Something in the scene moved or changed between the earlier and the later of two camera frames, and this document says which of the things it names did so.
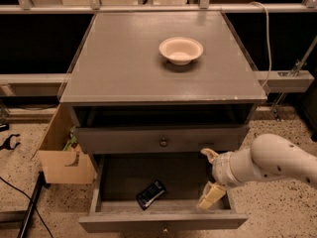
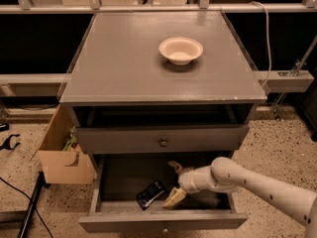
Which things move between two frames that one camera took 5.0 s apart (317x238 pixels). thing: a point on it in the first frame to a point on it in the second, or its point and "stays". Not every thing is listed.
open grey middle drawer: x=119 y=178 stays
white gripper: x=220 y=170 to x=185 y=181
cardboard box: x=62 y=166 stays
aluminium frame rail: x=271 y=80 stays
